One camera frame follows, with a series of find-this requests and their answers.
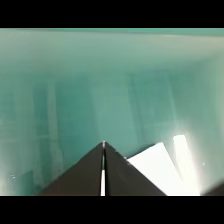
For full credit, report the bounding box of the white shirt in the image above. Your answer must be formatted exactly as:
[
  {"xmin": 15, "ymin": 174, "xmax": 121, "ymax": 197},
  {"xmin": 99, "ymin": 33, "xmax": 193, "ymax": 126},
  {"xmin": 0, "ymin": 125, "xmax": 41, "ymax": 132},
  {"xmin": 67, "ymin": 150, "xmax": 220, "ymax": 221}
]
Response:
[{"xmin": 100, "ymin": 141, "xmax": 188, "ymax": 197}]

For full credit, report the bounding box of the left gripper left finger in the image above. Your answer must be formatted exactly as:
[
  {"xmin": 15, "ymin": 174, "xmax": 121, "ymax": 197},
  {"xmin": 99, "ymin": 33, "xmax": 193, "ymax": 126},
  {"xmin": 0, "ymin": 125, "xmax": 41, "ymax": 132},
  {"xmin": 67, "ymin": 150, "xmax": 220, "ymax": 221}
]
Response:
[{"xmin": 37, "ymin": 141, "xmax": 105, "ymax": 197}]

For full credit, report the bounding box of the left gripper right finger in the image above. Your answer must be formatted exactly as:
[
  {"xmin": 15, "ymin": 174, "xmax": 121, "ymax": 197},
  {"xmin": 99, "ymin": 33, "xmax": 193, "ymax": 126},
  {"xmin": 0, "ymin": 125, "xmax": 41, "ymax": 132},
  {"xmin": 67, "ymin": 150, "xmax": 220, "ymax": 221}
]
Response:
[{"xmin": 103, "ymin": 141, "xmax": 167, "ymax": 197}]

